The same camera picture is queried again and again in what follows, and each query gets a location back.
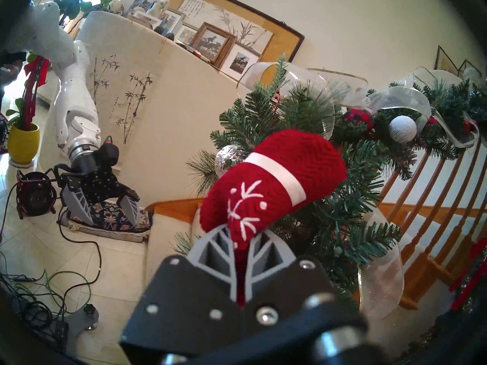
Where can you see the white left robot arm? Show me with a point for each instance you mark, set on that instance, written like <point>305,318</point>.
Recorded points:
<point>72,102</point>

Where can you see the thin dark framed picture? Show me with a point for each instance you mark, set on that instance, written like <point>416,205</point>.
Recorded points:
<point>445,62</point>
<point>471,69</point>

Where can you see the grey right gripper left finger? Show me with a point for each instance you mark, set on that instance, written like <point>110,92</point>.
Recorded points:
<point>182,292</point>

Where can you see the large framed bamboo painting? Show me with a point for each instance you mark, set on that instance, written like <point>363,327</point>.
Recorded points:
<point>274,41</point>

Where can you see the wooden framed horse photo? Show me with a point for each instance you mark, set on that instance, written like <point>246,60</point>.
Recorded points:
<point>213,43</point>

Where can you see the small framed photo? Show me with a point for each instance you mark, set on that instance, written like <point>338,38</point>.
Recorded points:
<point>187,34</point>

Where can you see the black power strip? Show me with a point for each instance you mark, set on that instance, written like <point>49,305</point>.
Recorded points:
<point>61,330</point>

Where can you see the red ribbon bow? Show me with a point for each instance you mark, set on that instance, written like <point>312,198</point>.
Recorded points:
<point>471,276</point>

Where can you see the white glitter ball ornament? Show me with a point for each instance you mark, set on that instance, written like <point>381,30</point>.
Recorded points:
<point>403,129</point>

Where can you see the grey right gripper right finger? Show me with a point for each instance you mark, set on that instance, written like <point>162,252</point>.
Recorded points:
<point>289,288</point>

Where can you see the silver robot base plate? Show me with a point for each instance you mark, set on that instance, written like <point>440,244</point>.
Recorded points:
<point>81,324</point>

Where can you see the large green leafy plant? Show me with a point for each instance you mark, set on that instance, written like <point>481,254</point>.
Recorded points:
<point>83,1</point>

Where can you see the white framed family photo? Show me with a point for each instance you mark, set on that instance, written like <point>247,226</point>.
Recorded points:
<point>169,21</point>

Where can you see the red knitted mitten ornament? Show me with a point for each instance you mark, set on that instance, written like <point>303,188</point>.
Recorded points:
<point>274,166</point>

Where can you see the carpeted wooden staircase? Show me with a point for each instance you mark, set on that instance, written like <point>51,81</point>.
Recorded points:
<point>167,235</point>

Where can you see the red plaid ball ornament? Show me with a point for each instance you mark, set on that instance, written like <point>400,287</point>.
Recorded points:
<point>359,118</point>

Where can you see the blue floral small rug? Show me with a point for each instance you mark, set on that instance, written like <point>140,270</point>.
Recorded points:
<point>110,219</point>

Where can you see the black base knob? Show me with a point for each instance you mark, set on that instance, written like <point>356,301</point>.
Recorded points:
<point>89,309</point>

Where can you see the wooden stair railing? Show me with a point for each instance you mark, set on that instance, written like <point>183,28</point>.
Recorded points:
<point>418,261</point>

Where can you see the green pine garland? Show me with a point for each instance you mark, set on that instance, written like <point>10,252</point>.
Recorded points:
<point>342,223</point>

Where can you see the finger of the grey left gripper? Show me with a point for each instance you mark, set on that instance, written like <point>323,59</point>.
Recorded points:
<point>130,210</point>
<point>80,204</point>

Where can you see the silver faceted ball ornament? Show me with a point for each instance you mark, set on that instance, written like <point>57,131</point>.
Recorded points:
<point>228,161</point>

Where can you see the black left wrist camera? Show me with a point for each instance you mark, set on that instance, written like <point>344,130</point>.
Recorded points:
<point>108,155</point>

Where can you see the sheer white ribbon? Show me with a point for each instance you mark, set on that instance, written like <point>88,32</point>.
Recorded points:
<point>380,284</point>

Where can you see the black framed horse photo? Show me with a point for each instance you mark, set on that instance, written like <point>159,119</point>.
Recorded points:
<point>239,62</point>

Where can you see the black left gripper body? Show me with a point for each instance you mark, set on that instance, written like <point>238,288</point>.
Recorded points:
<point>95,181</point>

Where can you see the white figurine statue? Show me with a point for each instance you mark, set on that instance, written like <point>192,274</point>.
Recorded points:
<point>159,6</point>

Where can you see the yellow potted plant red ribbon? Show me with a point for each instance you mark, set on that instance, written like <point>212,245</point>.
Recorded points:
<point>23,143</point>

